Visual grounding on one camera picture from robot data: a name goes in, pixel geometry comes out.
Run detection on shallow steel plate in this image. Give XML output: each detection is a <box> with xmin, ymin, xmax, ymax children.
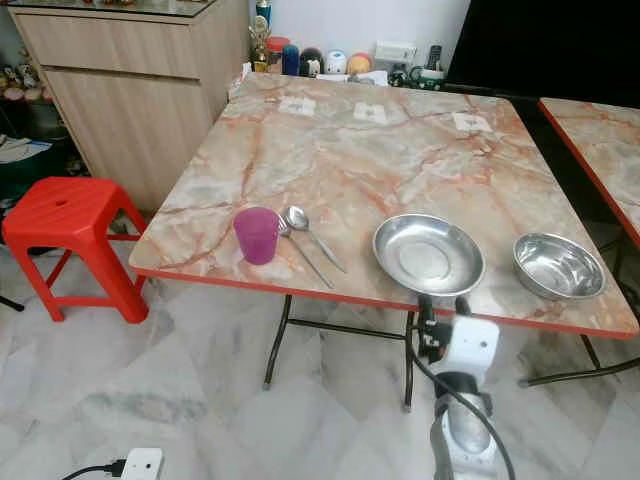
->
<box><xmin>373</xmin><ymin>213</ymin><xmax>486</xmax><ymax>298</ymax></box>

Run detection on steel bowl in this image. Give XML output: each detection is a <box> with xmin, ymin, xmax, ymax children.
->
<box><xmin>513</xmin><ymin>232</ymin><xmax>607</xmax><ymax>301</ymax></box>

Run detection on steel fork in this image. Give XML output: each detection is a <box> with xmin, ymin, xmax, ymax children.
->
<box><xmin>277</xmin><ymin>226</ymin><xmax>335</xmax><ymax>291</ymax></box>

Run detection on marble-print folding table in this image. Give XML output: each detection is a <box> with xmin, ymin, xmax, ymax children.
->
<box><xmin>128</xmin><ymin>72</ymin><xmax>640</xmax><ymax>413</ymax></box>

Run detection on steel spoon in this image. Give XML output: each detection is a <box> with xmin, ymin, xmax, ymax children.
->
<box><xmin>283</xmin><ymin>205</ymin><xmax>348</xmax><ymax>275</ymax></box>

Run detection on white paper tag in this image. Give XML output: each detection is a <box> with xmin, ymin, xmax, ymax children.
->
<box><xmin>279</xmin><ymin>96</ymin><xmax>316</xmax><ymax>117</ymax></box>
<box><xmin>453</xmin><ymin>112</ymin><xmax>493</xmax><ymax>133</ymax></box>

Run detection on purple plastic cup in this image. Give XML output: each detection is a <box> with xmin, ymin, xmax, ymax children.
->
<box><xmin>233</xmin><ymin>206</ymin><xmax>281</xmax><ymax>266</ymax></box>

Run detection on marble-print table red edge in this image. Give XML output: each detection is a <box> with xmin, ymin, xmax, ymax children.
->
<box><xmin>538</xmin><ymin>97</ymin><xmax>640</xmax><ymax>251</ymax></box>

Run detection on red plastic stool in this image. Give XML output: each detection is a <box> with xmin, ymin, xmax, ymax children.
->
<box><xmin>2</xmin><ymin>176</ymin><xmax>151</xmax><ymax>325</ymax></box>

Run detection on stack of papers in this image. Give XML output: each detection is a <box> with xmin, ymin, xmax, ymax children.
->
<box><xmin>1</xmin><ymin>134</ymin><xmax>53</xmax><ymax>165</ymax></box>

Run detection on green toy car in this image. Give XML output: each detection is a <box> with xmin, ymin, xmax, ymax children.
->
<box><xmin>408</xmin><ymin>66</ymin><xmax>447</xmax><ymax>90</ymax></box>

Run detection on orange ball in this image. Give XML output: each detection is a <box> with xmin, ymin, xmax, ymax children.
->
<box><xmin>347</xmin><ymin>52</ymin><xmax>373</xmax><ymax>77</ymax></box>

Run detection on small shelf figurines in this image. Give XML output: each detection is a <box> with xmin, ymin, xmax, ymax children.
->
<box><xmin>1</xmin><ymin>62</ymin><xmax>49</xmax><ymax>103</ymax></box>

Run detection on dark round ornament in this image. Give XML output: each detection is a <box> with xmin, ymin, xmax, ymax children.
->
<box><xmin>300</xmin><ymin>47</ymin><xmax>324</xmax><ymax>78</ymax></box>

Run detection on black television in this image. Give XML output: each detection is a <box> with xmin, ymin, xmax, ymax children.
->
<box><xmin>445</xmin><ymin>0</ymin><xmax>640</xmax><ymax>98</ymax></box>

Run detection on blue can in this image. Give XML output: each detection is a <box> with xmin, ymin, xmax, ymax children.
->
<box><xmin>282</xmin><ymin>44</ymin><xmax>301</xmax><ymax>77</ymax></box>

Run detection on red-lidded jar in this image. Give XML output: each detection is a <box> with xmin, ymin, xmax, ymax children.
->
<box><xmin>266</xmin><ymin>37</ymin><xmax>290</xmax><ymax>75</ymax></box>

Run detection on white power adapter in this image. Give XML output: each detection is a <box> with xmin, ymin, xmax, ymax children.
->
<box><xmin>122</xmin><ymin>448</ymin><xmax>164</xmax><ymax>480</ymax></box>

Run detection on small gold trophy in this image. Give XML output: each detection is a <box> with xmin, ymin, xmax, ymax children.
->
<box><xmin>249</xmin><ymin>18</ymin><xmax>271</xmax><ymax>73</ymax></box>

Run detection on light wooden cabinet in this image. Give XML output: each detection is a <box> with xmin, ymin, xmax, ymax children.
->
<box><xmin>5</xmin><ymin>0</ymin><xmax>251</xmax><ymax>213</ymax></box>

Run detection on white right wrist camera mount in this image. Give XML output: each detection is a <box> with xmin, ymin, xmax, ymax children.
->
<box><xmin>444</xmin><ymin>316</ymin><xmax>501</xmax><ymax>376</ymax></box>

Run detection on black power cord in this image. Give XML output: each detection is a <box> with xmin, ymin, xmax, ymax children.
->
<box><xmin>62</xmin><ymin>460</ymin><xmax>127</xmax><ymax>480</ymax></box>

